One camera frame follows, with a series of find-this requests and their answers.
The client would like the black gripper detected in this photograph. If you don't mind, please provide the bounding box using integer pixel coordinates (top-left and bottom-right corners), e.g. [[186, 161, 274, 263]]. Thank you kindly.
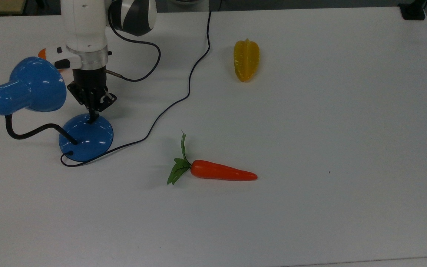
[[67, 68, 118, 124]]

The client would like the blue desk lamp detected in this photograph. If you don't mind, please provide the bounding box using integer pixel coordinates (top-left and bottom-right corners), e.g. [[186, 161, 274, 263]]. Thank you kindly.
[[0, 56, 114, 162]]

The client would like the orange toy carrot with leaves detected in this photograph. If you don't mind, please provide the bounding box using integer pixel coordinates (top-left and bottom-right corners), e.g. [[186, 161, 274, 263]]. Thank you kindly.
[[167, 131, 258, 186]]

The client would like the yellow toy starfruit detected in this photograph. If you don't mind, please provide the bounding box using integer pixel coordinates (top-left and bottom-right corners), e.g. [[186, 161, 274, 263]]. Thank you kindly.
[[234, 38, 261, 83]]

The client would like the black clamp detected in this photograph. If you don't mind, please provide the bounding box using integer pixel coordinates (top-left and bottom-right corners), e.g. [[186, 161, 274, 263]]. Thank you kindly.
[[398, 0, 427, 21]]

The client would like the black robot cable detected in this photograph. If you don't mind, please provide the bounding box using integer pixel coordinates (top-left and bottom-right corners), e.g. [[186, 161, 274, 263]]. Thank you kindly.
[[106, 15, 162, 83]]

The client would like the black lamp power cable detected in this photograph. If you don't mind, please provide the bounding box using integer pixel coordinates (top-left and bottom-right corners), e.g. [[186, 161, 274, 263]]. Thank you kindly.
[[60, 11, 213, 168]]

